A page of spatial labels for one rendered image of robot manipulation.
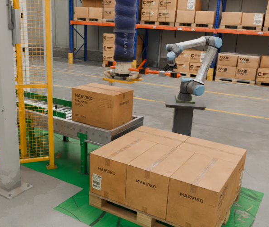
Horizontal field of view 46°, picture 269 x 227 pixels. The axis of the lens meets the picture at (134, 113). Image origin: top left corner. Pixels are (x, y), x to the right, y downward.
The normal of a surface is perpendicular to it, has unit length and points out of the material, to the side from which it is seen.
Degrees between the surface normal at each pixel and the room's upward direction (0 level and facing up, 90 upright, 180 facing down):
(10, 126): 90
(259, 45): 90
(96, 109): 90
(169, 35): 90
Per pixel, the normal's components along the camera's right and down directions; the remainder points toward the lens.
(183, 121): -0.08, 0.28
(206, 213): -0.50, 0.22
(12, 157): 0.86, 0.18
